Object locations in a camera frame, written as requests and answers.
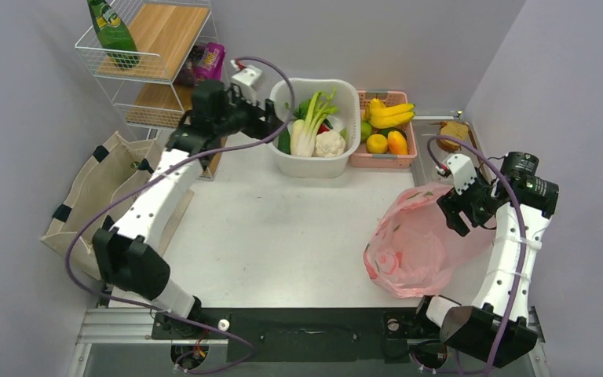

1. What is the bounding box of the green glass bottle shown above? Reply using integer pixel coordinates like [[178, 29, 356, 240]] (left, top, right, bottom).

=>
[[87, 0, 140, 69]]

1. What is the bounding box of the red chili pepper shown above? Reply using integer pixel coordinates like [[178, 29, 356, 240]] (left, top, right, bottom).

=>
[[317, 123, 331, 134]]

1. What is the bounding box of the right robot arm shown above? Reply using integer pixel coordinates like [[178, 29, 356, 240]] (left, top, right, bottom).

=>
[[412, 152, 559, 369]]

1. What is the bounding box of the dark green cucumber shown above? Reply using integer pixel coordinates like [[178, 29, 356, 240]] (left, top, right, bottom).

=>
[[277, 127, 291, 155]]

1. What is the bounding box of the purple snack packet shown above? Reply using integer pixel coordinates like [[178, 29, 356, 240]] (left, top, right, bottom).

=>
[[174, 42, 225, 87]]

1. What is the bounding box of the orange yellow mango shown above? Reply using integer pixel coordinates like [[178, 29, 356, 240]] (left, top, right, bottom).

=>
[[387, 130, 408, 156]]

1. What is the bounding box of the beige canvas tote bag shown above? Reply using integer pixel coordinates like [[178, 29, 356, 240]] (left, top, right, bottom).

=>
[[40, 130, 196, 282]]

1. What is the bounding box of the purple cable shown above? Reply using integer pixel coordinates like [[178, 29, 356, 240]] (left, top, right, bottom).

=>
[[64, 56, 298, 375], [411, 135, 528, 377]]

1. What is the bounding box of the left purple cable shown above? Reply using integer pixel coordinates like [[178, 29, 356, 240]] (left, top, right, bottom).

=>
[[64, 56, 298, 375]]

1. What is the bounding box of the green lime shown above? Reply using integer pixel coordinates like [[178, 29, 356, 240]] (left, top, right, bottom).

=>
[[360, 121, 372, 143]]

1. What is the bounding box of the white plastic tub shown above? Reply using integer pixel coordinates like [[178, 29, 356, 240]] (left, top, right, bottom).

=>
[[267, 78, 361, 178]]

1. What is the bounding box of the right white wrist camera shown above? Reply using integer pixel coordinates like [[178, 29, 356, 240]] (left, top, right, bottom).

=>
[[436, 153, 477, 196]]

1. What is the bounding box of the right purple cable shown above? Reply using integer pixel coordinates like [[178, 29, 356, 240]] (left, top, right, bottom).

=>
[[411, 135, 528, 377]]

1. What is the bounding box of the metal tray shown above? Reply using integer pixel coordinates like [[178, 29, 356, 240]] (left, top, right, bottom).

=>
[[411, 116, 481, 186]]

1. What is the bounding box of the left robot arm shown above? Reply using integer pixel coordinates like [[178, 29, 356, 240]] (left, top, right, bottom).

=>
[[92, 78, 283, 338]]

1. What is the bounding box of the pink plastic basket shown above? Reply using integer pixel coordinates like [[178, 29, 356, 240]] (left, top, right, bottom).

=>
[[349, 90, 418, 169]]

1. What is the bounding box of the pink plastic grocery bag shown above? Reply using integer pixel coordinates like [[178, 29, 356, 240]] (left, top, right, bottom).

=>
[[363, 183, 494, 298]]

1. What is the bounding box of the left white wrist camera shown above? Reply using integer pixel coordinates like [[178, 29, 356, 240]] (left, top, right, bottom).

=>
[[230, 60, 263, 103]]

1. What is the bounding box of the slice of bread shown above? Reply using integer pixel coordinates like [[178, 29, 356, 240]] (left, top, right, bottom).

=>
[[436, 120, 470, 152]]

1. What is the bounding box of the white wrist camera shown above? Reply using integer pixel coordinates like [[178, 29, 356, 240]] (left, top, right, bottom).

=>
[[436, 153, 477, 196], [230, 60, 263, 103]]

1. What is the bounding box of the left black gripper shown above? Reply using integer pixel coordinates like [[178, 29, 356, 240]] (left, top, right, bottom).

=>
[[215, 87, 287, 144]]

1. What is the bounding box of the yellow lemon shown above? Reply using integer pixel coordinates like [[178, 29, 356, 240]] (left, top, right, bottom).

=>
[[365, 134, 389, 154]]

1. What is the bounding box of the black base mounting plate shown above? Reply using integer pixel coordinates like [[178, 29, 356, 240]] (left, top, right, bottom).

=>
[[151, 307, 448, 368]]

